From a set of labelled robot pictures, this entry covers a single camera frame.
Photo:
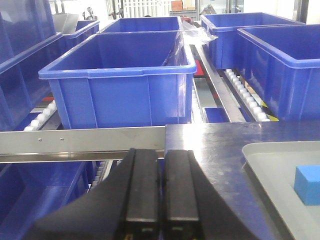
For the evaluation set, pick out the white roller track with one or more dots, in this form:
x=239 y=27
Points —
x=245 y=99

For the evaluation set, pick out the blue bin front left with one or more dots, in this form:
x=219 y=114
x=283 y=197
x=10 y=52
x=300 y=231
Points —
x=124 y=79

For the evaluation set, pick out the blue foam cube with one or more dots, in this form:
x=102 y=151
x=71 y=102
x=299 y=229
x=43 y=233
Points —
x=307 y=184

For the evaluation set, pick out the blue bin front right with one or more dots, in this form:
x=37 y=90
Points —
x=282 y=64

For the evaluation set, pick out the steel shelf front beam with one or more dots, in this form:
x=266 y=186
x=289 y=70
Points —
x=78 y=144

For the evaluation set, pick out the blue bin lower shelf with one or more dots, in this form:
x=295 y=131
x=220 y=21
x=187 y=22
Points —
x=29 y=191

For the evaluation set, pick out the blue bin rear left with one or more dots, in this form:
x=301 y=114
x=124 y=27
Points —
x=143 y=24

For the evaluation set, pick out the grey plastic tray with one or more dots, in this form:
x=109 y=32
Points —
x=274 y=166

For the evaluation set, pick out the steel shelf divider rail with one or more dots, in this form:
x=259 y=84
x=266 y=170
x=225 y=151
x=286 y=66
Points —
x=210 y=90

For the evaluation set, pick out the blue bin far left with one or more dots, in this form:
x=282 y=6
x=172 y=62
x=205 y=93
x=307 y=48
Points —
x=28 y=42

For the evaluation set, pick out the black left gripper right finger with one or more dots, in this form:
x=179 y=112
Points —
x=196 y=209

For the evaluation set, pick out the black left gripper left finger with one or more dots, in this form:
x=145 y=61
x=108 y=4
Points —
x=124 y=206

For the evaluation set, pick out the clear plastic bag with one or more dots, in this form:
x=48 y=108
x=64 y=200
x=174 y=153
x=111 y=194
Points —
x=193 y=35

